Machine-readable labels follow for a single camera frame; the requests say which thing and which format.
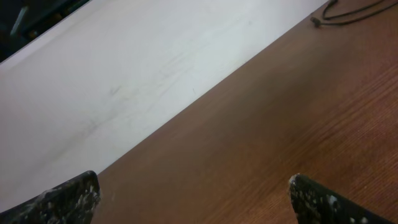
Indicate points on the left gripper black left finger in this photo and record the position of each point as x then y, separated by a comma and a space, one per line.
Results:
73, 201

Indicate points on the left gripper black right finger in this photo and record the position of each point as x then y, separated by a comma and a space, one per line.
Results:
315, 204

